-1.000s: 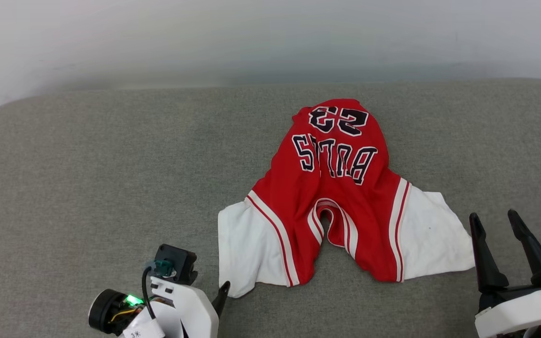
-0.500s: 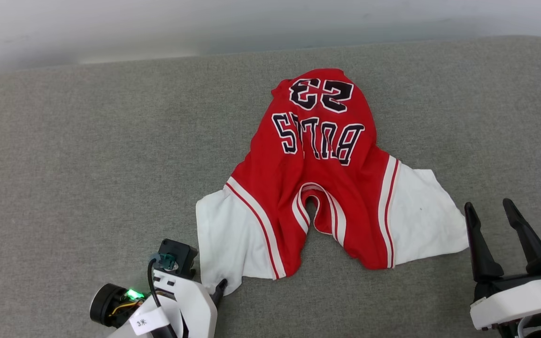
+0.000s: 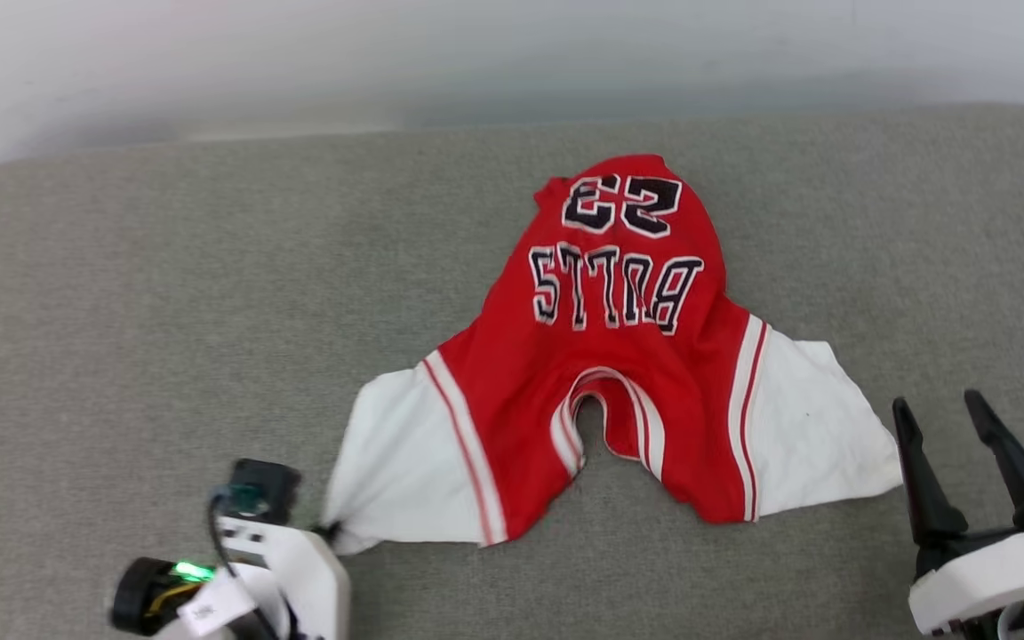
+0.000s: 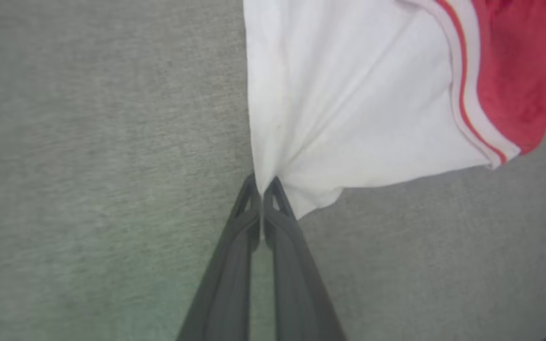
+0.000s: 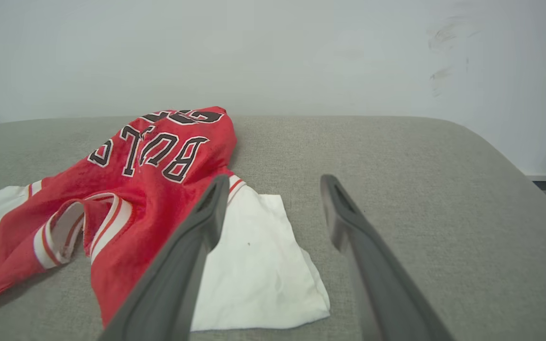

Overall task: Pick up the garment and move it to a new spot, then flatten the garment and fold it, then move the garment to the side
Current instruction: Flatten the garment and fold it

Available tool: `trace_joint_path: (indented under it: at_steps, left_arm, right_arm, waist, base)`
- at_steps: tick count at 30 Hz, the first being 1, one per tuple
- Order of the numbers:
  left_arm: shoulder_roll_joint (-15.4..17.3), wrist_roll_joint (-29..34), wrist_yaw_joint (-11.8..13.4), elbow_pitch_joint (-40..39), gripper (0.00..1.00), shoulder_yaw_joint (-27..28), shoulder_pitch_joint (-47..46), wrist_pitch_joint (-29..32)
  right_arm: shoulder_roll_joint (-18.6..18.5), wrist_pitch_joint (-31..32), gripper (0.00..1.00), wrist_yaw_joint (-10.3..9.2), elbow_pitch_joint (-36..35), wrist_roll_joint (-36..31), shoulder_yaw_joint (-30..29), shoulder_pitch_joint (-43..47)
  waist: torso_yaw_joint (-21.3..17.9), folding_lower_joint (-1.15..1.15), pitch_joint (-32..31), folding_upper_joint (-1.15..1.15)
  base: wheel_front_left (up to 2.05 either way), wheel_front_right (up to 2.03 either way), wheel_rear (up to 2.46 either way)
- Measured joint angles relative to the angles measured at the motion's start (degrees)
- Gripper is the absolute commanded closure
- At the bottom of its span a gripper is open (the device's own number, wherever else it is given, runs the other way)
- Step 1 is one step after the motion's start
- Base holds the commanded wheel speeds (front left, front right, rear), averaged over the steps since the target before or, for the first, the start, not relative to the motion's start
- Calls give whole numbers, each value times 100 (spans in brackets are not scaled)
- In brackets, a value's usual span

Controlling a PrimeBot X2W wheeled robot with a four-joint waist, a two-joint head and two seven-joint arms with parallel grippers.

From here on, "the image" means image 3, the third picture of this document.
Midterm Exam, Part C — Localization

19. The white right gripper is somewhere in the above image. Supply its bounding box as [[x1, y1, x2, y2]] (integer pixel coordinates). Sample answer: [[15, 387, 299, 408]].
[[892, 388, 1024, 637]]

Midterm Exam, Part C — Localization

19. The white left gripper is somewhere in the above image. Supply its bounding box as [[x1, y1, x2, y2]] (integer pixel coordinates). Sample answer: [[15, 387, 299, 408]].
[[217, 516, 350, 640]]

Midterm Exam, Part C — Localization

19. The red white basketball jersey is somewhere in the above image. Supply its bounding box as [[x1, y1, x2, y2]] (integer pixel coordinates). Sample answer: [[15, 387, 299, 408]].
[[321, 154, 905, 557]]

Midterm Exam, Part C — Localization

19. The white paper label tag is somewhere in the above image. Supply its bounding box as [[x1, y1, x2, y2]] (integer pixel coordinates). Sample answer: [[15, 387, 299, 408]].
[[178, 578, 257, 638]]

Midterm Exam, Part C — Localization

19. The grey fabric sofa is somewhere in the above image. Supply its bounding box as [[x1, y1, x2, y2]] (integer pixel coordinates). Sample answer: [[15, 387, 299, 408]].
[[0, 102, 1024, 640]]

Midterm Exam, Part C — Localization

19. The teal cable connector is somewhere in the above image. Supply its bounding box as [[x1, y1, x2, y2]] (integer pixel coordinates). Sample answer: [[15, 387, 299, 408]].
[[226, 484, 271, 518]]

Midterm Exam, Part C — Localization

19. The thin black camera cable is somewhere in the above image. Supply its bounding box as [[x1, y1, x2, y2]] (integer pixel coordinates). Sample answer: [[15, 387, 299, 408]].
[[206, 491, 242, 574]]

